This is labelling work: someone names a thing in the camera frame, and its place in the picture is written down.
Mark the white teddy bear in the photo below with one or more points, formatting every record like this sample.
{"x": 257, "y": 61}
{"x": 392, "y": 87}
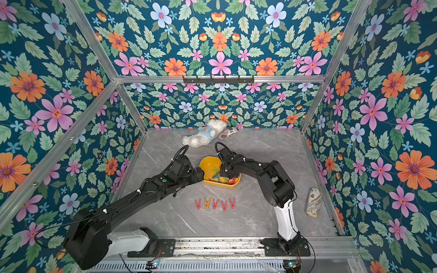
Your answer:
{"x": 206, "y": 134}

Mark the small printed pouch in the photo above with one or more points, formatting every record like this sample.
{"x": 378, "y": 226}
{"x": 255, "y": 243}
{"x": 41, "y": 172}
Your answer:
{"x": 228, "y": 132}

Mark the orange clothespin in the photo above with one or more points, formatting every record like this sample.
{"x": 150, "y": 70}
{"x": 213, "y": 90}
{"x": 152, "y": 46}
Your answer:
{"x": 207, "y": 202}

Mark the yellow plastic storage box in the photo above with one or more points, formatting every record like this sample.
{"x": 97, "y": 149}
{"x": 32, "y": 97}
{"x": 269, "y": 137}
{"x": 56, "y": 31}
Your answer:
{"x": 212, "y": 167}

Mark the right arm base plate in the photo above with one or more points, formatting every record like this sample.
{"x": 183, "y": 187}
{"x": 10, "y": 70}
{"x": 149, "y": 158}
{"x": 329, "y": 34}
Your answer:
{"x": 275, "y": 247}

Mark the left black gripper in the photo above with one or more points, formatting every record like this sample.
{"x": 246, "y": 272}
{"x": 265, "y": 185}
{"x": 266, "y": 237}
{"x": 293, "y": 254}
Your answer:
{"x": 195, "y": 179}

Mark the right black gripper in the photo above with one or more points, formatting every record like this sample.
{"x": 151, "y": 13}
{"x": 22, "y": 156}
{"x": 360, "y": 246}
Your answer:
{"x": 225, "y": 170}

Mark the aluminium front rail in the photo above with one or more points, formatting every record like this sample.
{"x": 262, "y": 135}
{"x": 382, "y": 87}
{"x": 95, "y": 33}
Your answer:
{"x": 330, "y": 247}

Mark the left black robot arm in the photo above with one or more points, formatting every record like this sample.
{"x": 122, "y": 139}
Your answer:
{"x": 91, "y": 236}

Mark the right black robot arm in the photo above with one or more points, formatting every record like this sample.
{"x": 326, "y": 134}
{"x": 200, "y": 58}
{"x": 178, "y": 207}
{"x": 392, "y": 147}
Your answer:
{"x": 276, "y": 187}

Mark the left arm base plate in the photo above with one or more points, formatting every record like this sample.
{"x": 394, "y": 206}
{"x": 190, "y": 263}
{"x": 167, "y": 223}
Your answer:
{"x": 162, "y": 248}

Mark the red clothespin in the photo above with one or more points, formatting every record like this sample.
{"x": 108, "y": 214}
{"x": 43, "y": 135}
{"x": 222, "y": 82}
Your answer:
{"x": 215, "y": 203}
{"x": 224, "y": 205}
{"x": 198, "y": 204}
{"x": 232, "y": 203}

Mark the black hook rail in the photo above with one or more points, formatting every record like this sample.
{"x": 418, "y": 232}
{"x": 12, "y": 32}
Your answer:
{"x": 218, "y": 80}

